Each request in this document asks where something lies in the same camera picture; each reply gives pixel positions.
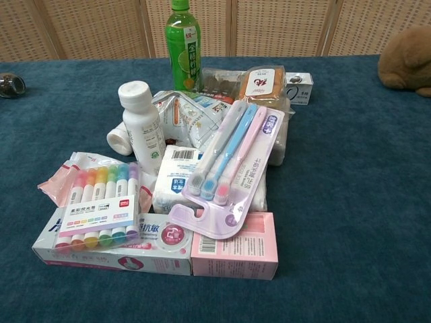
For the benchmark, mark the tall white plastic bottle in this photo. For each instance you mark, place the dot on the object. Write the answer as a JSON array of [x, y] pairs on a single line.
[[141, 128]]

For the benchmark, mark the small white plastic bottle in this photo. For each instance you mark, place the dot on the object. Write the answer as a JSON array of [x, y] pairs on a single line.
[[118, 138]]

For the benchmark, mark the green tea drink bottle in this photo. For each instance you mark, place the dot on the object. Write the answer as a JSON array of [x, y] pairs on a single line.
[[183, 50]]

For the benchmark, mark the grey toothbrush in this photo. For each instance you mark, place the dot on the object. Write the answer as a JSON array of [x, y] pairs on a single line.
[[218, 144]]

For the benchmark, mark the blue toothbrush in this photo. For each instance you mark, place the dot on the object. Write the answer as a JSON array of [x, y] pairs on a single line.
[[232, 144]]

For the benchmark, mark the purple toothbrush blister pack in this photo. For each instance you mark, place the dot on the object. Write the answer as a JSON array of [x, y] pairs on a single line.
[[243, 176]]

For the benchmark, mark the pink toothbrush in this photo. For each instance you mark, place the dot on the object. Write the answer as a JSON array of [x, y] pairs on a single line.
[[247, 144]]

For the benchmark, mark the white tissue pack blue label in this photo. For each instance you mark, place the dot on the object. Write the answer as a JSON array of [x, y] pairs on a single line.
[[171, 178]]

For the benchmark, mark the silver foil snack bag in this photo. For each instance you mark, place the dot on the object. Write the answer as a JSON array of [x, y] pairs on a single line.
[[188, 116]]

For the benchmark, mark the translucent white soft package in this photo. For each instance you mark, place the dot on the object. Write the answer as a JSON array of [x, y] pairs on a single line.
[[279, 148]]

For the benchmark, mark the clear pack of brown snacks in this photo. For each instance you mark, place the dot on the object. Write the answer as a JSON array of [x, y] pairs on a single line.
[[215, 82]]

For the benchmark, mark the purple highlighter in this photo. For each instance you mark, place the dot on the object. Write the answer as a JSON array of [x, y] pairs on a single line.
[[132, 185]]

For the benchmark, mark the orange bread package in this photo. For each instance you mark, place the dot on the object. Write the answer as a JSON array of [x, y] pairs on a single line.
[[262, 84]]

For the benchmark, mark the blue highlighter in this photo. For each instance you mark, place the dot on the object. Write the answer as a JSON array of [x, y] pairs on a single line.
[[122, 186]]

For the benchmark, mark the pink carton box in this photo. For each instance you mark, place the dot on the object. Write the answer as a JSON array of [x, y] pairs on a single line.
[[235, 260]]

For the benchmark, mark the green highlighter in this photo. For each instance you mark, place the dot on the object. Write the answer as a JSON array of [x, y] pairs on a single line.
[[111, 188]]

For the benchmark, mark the small white carton box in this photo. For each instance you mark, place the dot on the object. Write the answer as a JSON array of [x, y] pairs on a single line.
[[301, 91]]

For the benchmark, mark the white toothpaste carton box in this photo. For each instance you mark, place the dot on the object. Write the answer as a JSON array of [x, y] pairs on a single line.
[[151, 257]]

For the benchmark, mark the yellow highlighter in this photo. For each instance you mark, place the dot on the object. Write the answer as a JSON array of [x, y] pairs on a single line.
[[100, 190]]

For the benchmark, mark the clear highlighter set case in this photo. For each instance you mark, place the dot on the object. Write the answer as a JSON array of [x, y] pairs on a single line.
[[101, 210]]

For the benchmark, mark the orange highlighter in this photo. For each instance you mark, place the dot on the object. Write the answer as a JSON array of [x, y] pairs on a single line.
[[89, 191]]

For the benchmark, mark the pink highlighter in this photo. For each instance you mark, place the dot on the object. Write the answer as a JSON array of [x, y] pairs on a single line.
[[78, 194]]

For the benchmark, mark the blue table cloth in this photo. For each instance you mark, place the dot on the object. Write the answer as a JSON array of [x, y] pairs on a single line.
[[353, 202]]

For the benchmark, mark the pink and white plastic bag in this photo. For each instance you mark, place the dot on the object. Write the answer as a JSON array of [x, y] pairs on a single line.
[[55, 186]]

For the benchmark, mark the woven rattan folding screen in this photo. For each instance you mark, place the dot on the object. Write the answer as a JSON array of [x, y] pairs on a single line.
[[101, 30]]

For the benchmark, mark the brown plush toy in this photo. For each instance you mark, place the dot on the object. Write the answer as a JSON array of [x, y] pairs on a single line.
[[407, 60]]

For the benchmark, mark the small glass jar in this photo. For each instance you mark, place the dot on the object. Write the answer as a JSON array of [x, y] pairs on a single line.
[[11, 86]]

